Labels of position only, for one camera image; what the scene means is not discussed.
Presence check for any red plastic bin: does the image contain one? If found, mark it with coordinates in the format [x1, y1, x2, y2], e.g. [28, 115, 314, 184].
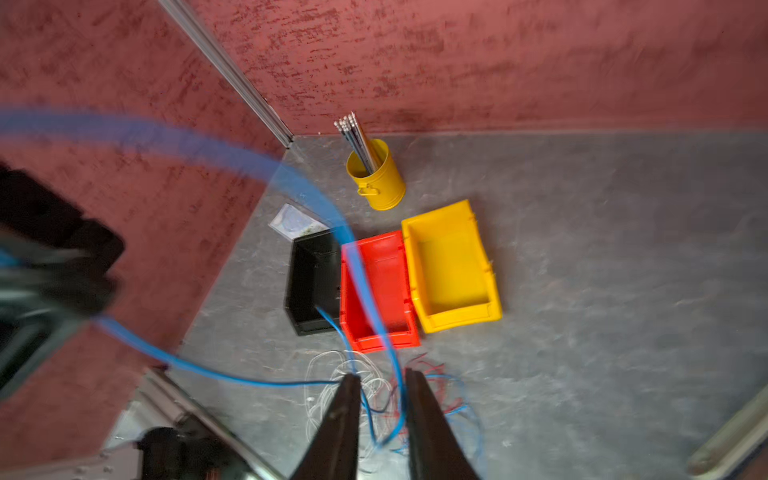
[340, 231, 421, 353]

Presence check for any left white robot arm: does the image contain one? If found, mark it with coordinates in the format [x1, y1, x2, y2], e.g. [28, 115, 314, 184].
[1, 165, 125, 399]

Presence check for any right corner aluminium post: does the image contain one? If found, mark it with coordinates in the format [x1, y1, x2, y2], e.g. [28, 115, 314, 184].
[687, 387, 767, 479]

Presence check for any bundle of metal rods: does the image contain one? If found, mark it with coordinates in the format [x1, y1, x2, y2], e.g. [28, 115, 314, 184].
[334, 112, 383, 175]

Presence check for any left corner aluminium post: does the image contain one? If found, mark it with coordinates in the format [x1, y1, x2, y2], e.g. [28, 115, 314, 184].
[158, 0, 294, 149]

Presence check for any yellow plastic bin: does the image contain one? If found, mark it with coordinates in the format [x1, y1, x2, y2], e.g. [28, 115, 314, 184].
[401, 200, 503, 334]

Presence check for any white cable tangle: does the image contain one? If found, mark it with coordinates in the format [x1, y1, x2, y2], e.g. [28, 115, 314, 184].
[302, 349, 397, 475]

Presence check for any corner aluminium post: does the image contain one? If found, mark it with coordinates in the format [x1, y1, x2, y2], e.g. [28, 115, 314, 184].
[687, 387, 767, 479]
[158, 0, 294, 149]

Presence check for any black plastic bin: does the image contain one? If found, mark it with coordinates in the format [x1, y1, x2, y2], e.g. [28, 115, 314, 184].
[284, 230, 341, 336]

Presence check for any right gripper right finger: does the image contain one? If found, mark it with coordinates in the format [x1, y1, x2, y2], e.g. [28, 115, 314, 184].
[405, 368, 479, 480]

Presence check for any clear plastic bag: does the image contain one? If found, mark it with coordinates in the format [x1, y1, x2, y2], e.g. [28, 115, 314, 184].
[269, 203, 329, 241]

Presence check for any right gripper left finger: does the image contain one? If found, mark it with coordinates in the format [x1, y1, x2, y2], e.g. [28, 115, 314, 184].
[291, 374, 362, 480]

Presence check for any yellow metal cup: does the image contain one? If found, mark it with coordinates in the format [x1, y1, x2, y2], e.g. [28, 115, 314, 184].
[346, 139, 406, 211]

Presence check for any red cable tangle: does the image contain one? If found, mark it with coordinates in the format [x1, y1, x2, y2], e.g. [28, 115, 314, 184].
[383, 353, 463, 433]

